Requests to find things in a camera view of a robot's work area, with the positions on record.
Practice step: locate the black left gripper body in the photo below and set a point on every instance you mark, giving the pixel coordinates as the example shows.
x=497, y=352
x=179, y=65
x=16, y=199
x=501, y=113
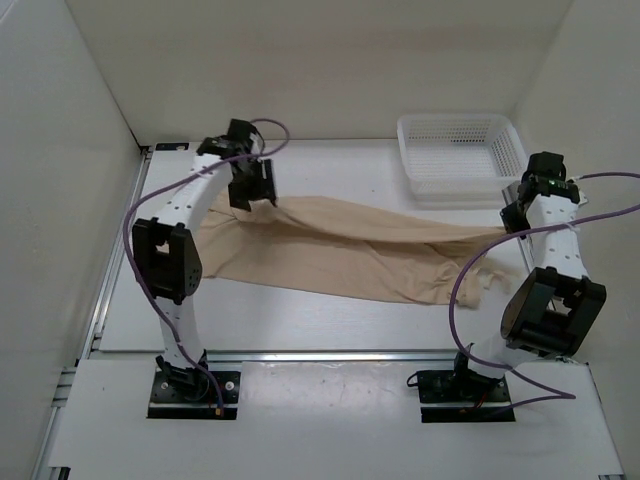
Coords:
x=252, y=178

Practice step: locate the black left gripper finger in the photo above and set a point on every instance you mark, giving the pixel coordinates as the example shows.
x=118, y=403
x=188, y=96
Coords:
x=268, y=188
x=240, y=196

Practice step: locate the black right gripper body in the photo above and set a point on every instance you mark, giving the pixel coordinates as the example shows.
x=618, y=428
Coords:
x=528, y=224

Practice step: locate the beige trousers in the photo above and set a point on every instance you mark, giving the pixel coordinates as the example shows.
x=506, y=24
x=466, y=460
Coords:
x=329, y=246

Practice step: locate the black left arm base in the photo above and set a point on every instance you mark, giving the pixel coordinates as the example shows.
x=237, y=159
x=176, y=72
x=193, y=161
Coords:
x=189, y=394

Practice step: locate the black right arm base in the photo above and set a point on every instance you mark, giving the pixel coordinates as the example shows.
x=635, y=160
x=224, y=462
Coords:
x=459, y=395

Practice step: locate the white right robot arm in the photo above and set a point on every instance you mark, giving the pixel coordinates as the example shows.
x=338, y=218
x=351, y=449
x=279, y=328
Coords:
x=556, y=305

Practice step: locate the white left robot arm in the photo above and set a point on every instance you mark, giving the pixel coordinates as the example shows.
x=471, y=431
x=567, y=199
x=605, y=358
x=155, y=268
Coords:
x=165, y=260

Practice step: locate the white plastic basket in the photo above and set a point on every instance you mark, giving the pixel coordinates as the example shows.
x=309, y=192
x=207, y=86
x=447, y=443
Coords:
x=467, y=155

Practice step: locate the aluminium right side rail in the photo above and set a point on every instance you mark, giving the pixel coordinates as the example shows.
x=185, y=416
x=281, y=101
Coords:
x=525, y=249

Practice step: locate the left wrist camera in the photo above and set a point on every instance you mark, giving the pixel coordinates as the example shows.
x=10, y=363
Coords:
x=242, y=138

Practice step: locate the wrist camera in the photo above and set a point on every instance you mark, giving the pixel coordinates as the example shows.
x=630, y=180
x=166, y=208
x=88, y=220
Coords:
x=546, y=176
x=242, y=138

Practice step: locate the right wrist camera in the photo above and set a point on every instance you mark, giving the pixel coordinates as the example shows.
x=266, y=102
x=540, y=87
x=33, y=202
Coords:
x=546, y=176

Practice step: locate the aluminium table edge rail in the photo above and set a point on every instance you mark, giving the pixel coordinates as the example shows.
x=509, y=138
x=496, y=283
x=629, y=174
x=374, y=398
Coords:
x=331, y=356

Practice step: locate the aluminium left side rail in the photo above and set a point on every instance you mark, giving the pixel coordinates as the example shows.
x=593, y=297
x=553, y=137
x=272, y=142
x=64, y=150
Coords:
x=97, y=318

